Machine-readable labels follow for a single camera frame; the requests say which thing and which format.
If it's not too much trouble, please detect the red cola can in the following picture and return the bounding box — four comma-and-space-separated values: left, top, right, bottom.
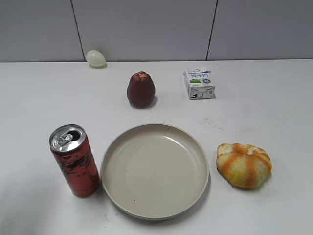
49, 124, 100, 197

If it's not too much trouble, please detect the beige round plate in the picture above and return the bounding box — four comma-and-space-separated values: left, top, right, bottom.
100, 123, 210, 220

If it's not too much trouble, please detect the dark red wax apple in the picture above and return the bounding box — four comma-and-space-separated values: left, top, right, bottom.
127, 71, 156, 108

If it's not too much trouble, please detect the small white milk carton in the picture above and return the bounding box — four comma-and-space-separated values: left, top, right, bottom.
183, 67, 215, 100

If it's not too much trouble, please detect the pale white egg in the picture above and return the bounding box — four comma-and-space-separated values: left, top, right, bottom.
86, 50, 106, 67

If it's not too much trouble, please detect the orange striped bread bun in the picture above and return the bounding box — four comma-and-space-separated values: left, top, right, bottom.
216, 143, 272, 188

